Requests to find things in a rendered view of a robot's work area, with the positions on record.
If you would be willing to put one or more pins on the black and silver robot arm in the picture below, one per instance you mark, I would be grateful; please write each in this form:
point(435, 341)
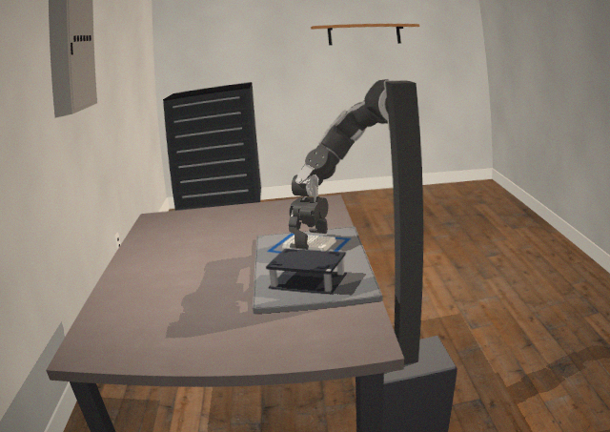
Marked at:
point(339, 138)

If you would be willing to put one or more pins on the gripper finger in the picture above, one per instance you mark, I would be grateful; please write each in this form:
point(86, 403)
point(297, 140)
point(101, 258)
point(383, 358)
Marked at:
point(320, 227)
point(301, 239)

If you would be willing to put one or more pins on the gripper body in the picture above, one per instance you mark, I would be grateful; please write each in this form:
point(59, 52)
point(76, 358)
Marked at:
point(310, 209)

